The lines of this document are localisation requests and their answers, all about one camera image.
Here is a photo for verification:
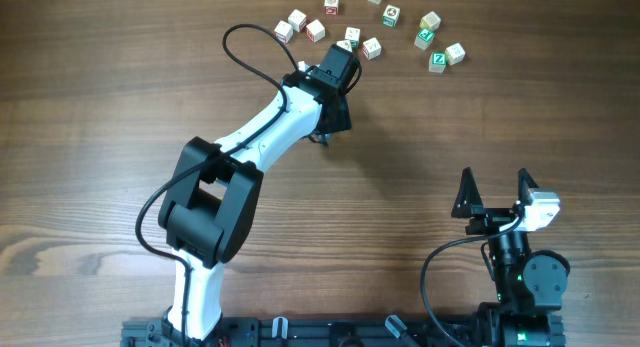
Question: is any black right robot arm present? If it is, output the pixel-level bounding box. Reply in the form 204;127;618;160
451;167;570;347

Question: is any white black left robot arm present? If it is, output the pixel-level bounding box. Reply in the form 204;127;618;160
158;45;361;346

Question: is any green bordered picture block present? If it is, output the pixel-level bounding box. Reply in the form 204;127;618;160
382;5;400;27

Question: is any red edged wooden block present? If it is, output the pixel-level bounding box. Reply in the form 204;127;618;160
287;9;307;33

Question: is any yellow edged wooden block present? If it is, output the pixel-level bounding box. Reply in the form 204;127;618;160
420;11;441;31

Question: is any green letter Z block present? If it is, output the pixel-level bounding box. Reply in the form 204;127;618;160
428;52;447;73

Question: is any wooden block number one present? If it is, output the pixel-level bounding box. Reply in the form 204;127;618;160
362;37;382;60

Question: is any wooden block letter Z side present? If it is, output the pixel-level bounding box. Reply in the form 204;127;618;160
274;21;294;44

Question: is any red letter Q block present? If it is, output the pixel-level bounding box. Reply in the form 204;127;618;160
324;0;339;15

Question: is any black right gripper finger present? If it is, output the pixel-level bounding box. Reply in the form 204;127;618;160
451;167;484;218
515;168;539;205

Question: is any yellow turtle wooden block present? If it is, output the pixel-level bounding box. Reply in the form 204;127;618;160
445;43;466;65

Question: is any green letter wooden block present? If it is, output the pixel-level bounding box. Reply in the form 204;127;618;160
345;27;361;50

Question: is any red number six block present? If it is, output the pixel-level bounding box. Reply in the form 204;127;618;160
336;40;353;53

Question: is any wooden block animal drawing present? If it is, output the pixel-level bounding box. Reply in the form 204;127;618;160
306;19;326;43

